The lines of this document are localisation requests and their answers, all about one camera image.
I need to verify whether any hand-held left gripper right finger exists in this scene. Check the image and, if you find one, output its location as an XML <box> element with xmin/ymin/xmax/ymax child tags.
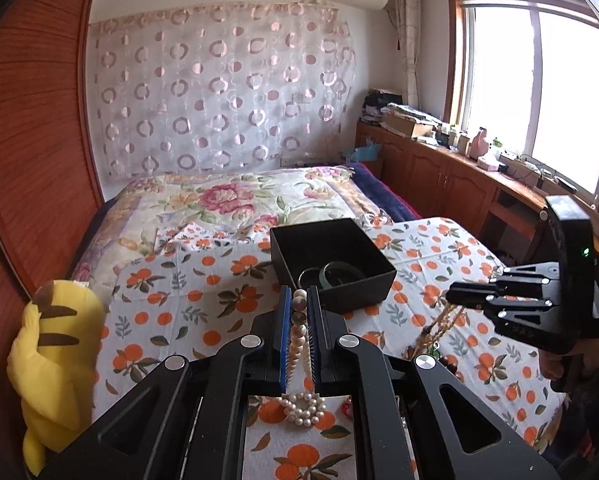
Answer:
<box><xmin>307</xmin><ymin>285</ymin><xmax>563</xmax><ymax>480</ymax></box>

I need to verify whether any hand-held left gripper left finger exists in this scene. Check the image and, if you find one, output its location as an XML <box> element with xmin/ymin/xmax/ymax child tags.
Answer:
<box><xmin>30</xmin><ymin>285</ymin><xmax>293</xmax><ymax>480</ymax></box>

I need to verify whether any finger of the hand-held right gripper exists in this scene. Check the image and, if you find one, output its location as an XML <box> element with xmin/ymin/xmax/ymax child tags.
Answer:
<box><xmin>448</xmin><ymin>294</ymin><xmax>556</xmax><ymax>325</ymax></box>
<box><xmin>446</xmin><ymin>261</ymin><xmax>563</xmax><ymax>298</ymax></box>

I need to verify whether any white pearl necklace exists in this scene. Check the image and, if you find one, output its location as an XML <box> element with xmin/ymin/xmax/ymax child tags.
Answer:
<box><xmin>280</xmin><ymin>287</ymin><xmax>326</xmax><ymax>428</ymax></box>

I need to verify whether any black square box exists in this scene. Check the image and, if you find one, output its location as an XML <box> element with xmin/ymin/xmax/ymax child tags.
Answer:
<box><xmin>270</xmin><ymin>217</ymin><xmax>397</xmax><ymax>311</ymax></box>

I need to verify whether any golden bead necklace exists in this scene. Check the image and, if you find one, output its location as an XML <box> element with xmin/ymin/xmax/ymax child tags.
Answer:
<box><xmin>414</xmin><ymin>300</ymin><xmax>469</xmax><ymax>361</ymax></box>

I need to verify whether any person's right forearm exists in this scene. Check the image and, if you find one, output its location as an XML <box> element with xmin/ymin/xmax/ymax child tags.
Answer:
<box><xmin>547</xmin><ymin>375</ymin><xmax>599</xmax><ymax>480</ymax></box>

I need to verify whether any person's right hand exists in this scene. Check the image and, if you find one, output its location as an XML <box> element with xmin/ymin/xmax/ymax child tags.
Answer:
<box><xmin>538</xmin><ymin>321</ymin><xmax>599</xmax><ymax>381</ymax></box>

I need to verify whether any thin silver bangle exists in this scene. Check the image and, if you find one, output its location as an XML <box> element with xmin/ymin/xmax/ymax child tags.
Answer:
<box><xmin>297</xmin><ymin>267</ymin><xmax>326</xmax><ymax>291</ymax></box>

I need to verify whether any large orange print cloth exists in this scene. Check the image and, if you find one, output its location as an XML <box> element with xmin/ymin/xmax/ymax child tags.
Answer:
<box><xmin>92</xmin><ymin>216</ymin><xmax>569</xmax><ymax>480</ymax></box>

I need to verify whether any green jade bangle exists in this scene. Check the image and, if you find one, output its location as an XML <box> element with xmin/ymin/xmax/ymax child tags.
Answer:
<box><xmin>317</xmin><ymin>259</ymin><xmax>366</xmax><ymax>291</ymax></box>

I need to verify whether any small folded orange print cloth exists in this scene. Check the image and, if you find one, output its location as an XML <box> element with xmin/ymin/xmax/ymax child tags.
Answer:
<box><xmin>154</xmin><ymin>221</ymin><xmax>261</xmax><ymax>257</ymax></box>

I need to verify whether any wooden cabinet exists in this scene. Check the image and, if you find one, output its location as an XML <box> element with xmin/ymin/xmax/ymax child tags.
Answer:
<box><xmin>354</xmin><ymin>119</ymin><xmax>599</xmax><ymax>281</ymax></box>

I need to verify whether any pink vase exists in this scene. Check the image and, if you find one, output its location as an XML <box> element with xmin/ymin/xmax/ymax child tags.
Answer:
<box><xmin>469</xmin><ymin>127</ymin><xmax>491</xmax><ymax>157</ymax></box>

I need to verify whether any group of small bottles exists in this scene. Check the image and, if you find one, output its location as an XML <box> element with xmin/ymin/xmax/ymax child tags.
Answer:
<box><xmin>436</xmin><ymin>124</ymin><xmax>471</xmax><ymax>154</ymax></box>

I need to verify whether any floral quilt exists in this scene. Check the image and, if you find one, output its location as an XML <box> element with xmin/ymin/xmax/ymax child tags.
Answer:
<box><xmin>72</xmin><ymin>164</ymin><xmax>396</xmax><ymax>291</ymax></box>

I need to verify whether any dark blue blanket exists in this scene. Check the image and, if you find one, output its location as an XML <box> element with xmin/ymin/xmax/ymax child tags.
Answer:
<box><xmin>348</xmin><ymin>161</ymin><xmax>423</xmax><ymax>224</ymax></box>

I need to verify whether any cardboard box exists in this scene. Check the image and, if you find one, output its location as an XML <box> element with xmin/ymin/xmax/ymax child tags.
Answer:
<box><xmin>382</xmin><ymin>112</ymin><xmax>439</xmax><ymax>139</ymax></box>

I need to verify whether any teal plastic bag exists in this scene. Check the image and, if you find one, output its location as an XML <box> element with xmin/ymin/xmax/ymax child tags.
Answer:
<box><xmin>343</xmin><ymin>140</ymin><xmax>383</xmax><ymax>164</ymax></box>

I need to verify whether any pile of clothes and papers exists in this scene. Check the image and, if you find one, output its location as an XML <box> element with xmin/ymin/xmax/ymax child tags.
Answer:
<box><xmin>362</xmin><ymin>88</ymin><xmax>445</xmax><ymax>131</ymax></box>

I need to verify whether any yellow striped plush toy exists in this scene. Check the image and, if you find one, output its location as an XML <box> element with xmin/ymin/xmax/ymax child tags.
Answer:
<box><xmin>7</xmin><ymin>279</ymin><xmax>105</xmax><ymax>477</ymax></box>

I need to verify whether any circle pattern sheer curtain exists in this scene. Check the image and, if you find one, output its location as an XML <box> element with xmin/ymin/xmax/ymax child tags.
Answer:
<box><xmin>88</xmin><ymin>0</ymin><xmax>359</xmax><ymax>182</ymax></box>

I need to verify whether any pale window curtain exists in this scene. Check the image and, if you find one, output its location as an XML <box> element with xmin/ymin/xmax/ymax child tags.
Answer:
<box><xmin>392</xmin><ymin>0</ymin><xmax>423</xmax><ymax>107</ymax></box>

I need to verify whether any wooden frame window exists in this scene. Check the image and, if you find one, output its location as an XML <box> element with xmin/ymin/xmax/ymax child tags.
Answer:
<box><xmin>442</xmin><ymin>0</ymin><xmax>599</xmax><ymax>221</ymax></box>

